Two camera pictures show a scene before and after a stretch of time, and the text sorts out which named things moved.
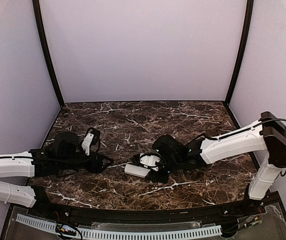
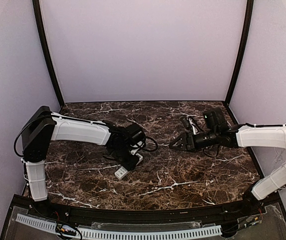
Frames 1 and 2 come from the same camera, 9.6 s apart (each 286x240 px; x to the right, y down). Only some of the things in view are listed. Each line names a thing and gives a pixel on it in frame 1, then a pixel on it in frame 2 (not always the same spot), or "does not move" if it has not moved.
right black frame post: (248, 21) does not move
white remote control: (137, 170) → (122, 171)
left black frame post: (49, 52) does not move
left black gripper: (93, 163) → (127, 163)
